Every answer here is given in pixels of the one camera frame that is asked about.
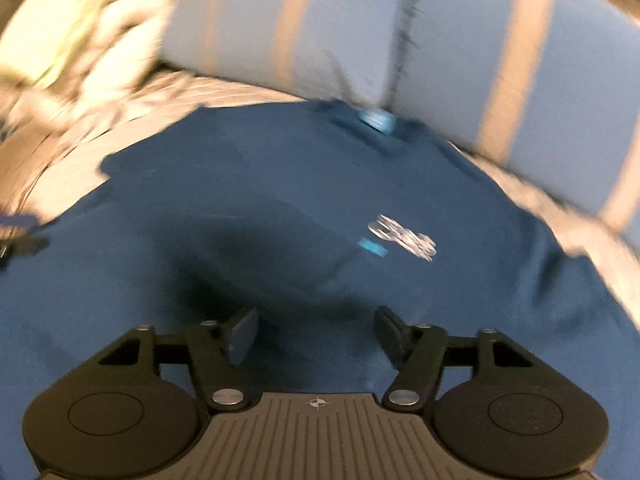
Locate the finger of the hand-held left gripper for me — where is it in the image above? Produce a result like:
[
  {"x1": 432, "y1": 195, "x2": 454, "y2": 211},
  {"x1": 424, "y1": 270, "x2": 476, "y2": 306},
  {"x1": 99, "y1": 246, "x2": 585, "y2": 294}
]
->
[{"x1": 0, "y1": 212, "x2": 52, "y2": 263}]

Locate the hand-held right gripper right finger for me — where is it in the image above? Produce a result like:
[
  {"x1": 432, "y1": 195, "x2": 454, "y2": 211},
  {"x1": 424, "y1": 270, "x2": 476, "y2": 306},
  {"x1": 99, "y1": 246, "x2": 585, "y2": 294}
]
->
[{"x1": 374, "y1": 305, "x2": 545, "y2": 411}]

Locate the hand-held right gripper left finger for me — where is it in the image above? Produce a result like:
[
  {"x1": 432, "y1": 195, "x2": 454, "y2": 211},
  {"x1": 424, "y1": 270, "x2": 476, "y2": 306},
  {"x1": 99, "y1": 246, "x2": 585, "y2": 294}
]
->
[{"x1": 97, "y1": 307, "x2": 261, "y2": 413}]

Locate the dark blue sweatshirt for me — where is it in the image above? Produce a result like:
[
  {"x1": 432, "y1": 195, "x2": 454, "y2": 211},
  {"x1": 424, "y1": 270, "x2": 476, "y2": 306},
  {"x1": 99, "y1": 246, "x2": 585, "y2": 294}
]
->
[{"x1": 0, "y1": 99, "x2": 640, "y2": 480}]

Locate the light green cloth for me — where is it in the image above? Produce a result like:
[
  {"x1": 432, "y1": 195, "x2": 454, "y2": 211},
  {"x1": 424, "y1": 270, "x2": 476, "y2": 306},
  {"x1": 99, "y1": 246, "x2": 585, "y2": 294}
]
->
[{"x1": 0, "y1": 0, "x2": 133, "y2": 88}]

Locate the white quilted comforter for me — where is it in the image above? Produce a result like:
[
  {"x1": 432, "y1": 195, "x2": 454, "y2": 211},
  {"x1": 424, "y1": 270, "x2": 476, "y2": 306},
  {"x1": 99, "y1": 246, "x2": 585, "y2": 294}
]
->
[{"x1": 0, "y1": 0, "x2": 201, "y2": 131}]

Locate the blue grey-striped pillow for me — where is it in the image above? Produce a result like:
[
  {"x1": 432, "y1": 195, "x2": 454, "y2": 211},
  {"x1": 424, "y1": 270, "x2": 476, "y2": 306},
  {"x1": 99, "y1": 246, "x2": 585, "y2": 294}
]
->
[
  {"x1": 390, "y1": 0, "x2": 640, "y2": 233},
  {"x1": 162, "y1": 0, "x2": 416, "y2": 113}
]

